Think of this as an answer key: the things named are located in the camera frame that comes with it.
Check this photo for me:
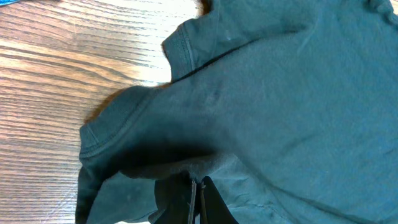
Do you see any folded blue garment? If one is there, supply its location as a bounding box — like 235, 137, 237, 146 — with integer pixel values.
0, 0, 19, 6

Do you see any black t-shirt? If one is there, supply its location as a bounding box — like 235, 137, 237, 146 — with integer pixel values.
75, 1, 397, 223

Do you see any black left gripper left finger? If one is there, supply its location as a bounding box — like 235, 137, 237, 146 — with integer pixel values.
155, 174, 197, 224

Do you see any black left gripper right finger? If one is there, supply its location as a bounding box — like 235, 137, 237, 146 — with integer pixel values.
200, 176, 238, 224

